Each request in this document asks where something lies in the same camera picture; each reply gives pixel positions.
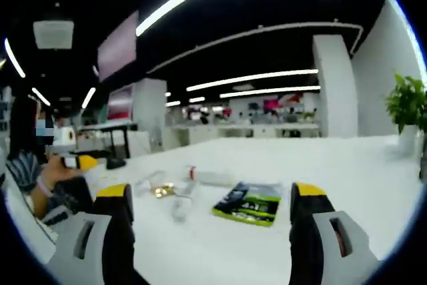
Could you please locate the narrow white pillar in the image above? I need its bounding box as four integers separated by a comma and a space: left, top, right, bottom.
132, 77, 167, 152

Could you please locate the green skincare packet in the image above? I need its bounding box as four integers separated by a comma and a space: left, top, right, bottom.
211, 181, 284, 228

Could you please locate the white skincare bottle clear cap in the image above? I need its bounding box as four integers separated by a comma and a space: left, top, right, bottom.
171, 184, 197, 223

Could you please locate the black-legged desk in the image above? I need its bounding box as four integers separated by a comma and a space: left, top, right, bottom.
77, 120, 139, 160

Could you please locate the short ceiling light strip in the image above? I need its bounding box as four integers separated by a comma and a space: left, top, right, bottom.
81, 87, 97, 109
31, 87, 51, 107

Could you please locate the thin curved ceiling light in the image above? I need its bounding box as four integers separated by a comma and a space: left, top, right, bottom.
3, 37, 27, 79

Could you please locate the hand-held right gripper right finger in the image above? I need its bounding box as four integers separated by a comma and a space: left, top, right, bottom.
288, 182, 381, 285

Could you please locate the straight ceiling light strip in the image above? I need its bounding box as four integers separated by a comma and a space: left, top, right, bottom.
219, 85, 322, 99
185, 68, 320, 93

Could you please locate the ceiling air conditioner vent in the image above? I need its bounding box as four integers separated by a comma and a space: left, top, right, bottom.
32, 19, 75, 51

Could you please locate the pink display screen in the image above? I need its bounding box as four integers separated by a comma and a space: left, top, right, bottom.
106, 85, 134, 121

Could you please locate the hanging grey display screen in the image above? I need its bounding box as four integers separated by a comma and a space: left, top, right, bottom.
96, 10, 139, 83

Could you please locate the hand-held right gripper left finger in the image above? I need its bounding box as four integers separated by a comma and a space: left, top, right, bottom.
43, 183, 149, 285

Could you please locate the small black object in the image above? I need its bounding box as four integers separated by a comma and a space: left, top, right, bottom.
105, 157, 127, 170

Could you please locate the long white office counter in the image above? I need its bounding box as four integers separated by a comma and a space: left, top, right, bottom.
166, 121, 322, 139

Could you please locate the potted green plant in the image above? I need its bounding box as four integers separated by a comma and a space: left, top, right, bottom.
384, 73, 427, 152

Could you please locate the wide white pillar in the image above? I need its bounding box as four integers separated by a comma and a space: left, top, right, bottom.
312, 34, 360, 138

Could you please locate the white skincare tube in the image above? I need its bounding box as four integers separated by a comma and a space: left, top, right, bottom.
196, 171, 234, 186

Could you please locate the long curved ceiling light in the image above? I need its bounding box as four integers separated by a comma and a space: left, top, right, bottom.
135, 0, 380, 37

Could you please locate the pink red wall banner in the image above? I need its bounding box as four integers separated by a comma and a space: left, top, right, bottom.
262, 93, 305, 112

